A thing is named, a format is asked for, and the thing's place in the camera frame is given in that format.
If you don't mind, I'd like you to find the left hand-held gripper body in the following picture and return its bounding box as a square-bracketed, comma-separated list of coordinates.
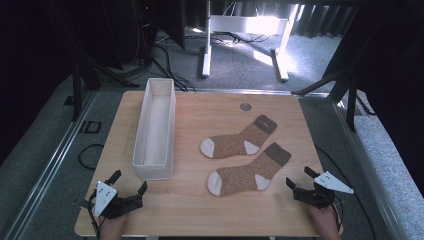
[88, 180, 145, 220]

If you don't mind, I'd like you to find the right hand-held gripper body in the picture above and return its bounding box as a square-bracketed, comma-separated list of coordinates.
[292, 170, 355, 210]

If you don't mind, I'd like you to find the brown speckled sock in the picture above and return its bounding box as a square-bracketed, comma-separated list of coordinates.
[206, 142, 292, 197]
[199, 114, 278, 160]

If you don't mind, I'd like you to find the white rectangular plastic bin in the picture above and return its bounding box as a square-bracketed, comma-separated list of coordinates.
[132, 77, 177, 181]

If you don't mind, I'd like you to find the person's right hand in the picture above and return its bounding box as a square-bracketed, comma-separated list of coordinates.
[307, 204, 342, 240]

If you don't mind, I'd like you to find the person's left hand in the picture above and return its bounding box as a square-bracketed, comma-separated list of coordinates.
[99, 213, 130, 240]

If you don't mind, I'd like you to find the grey tape strip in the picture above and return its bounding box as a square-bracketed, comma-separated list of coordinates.
[72, 198, 90, 211]

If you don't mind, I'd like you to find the black metal stand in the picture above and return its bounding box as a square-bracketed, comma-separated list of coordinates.
[71, 49, 141, 123]
[291, 66, 360, 133]

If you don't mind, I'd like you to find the grey pleated curtain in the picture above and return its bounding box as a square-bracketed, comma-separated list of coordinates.
[289, 3, 358, 38]

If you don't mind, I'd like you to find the dark equipment with red light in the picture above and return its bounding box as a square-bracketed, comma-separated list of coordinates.
[131, 0, 158, 66]

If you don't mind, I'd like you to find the right hand-held gripper cable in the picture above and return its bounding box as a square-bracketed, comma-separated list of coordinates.
[331, 195, 345, 232]

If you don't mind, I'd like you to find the hand-held gripper cable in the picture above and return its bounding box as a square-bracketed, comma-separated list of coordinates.
[86, 194, 102, 240]
[331, 195, 345, 232]

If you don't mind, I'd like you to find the left hand-held gripper cable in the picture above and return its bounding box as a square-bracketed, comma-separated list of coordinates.
[86, 194, 102, 240]

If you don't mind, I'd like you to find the long black floor cable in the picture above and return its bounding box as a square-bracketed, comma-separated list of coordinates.
[314, 144, 378, 240]

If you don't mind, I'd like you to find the black looped floor cable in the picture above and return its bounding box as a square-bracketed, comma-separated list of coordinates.
[78, 143, 105, 171]

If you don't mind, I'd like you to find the aluminium floor rail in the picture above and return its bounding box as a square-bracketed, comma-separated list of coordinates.
[193, 87, 330, 98]
[333, 99, 403, 240]
[2, 91, 98, 240]

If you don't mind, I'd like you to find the black floor bracket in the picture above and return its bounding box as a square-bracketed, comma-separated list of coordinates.
[79, 120, 102, 135]

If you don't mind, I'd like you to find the bundle of black cables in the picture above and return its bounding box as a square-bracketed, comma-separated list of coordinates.
[151, 43, 197, 93]

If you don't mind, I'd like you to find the white metal table frame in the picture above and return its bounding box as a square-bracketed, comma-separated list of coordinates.
[200, 0, 301, 83]

